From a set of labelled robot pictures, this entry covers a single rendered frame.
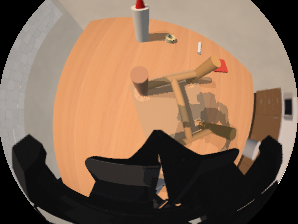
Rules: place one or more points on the red flat rectangular pad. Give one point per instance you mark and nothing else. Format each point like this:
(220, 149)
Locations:
(222, 68)

